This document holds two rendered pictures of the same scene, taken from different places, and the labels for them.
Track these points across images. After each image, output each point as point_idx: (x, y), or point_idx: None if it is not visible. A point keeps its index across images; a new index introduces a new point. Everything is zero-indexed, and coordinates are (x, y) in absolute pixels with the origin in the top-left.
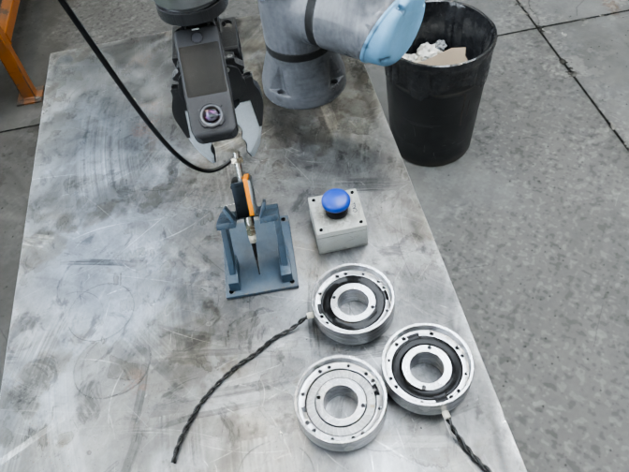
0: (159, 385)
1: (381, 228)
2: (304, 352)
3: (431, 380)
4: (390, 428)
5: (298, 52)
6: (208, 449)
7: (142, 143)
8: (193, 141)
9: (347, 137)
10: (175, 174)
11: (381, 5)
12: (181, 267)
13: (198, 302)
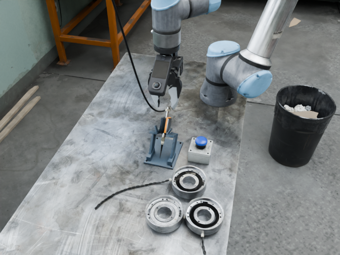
0: (103, 181)
1: (217, 161)
2: (162, 193)
3: None
4: (179, 232)
5: (216, 81)
6: (109, 210)
7: (142, 96)
8: (152, 95)
9: (223, 122)
10: (149, 112)
11: (250, 72)
12: (133, 145)
13: (132, 159)
